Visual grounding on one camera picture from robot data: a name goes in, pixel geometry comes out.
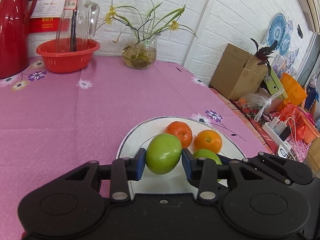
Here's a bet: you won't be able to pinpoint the clear glass pitcher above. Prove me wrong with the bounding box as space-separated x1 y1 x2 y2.
55 0 100 53

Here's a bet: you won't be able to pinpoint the white porcelain plate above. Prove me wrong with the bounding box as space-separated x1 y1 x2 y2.
117 116 245 195

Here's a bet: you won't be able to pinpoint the clear plastic bag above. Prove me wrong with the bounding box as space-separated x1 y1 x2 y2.
237 87 284 122

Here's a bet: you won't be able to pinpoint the smooth orange back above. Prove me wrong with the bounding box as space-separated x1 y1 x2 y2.
193 129 222 153

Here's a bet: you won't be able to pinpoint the pink floral tablecloth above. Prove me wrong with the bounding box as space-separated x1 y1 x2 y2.
1 56 268 239

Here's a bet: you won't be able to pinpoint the dark purple leaf plant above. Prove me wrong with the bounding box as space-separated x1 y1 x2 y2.
251 38 278 76

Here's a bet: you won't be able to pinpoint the cardboard box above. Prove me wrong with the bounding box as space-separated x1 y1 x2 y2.
209 43 268 100

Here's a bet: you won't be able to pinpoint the orange plastic bin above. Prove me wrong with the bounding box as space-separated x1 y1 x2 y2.
299 107 319 144

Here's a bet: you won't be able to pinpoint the white wall pipe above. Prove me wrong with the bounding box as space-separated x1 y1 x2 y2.
182 0 216 67

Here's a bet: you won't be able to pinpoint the orange plastic bag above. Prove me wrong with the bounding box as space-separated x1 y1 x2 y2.
280 73 307 106

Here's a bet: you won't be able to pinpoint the blue decorative wall plates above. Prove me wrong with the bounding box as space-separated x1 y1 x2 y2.
266 13 293 56

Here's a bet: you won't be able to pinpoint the green mango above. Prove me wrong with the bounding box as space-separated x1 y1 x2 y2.
145 133 182 175
192 148 223 183

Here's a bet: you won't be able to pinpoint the bumpy tangerine back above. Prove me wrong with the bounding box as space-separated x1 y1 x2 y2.
165 121 193 148

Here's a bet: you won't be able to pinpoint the glass vase with plant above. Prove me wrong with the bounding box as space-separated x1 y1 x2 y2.
95 0 197 70

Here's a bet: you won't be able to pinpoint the red plastic basket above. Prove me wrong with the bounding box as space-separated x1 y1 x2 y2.
36 40 100 74

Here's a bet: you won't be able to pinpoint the white air conditioner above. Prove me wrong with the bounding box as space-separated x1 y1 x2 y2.
298 0 319 35

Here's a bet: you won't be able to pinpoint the red thermos jug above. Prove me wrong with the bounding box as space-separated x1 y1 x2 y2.
1 0 37 79

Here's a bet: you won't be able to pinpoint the red plastic bag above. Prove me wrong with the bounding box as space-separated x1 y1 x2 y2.
276 103 306 140

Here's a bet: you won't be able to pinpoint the wall calendar poster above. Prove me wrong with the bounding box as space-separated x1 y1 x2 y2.
27 0 65 34

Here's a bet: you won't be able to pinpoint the white power strip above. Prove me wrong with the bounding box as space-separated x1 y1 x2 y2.
262 117 292 153

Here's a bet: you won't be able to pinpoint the green folder box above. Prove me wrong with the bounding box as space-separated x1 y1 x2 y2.
264 69 283 95

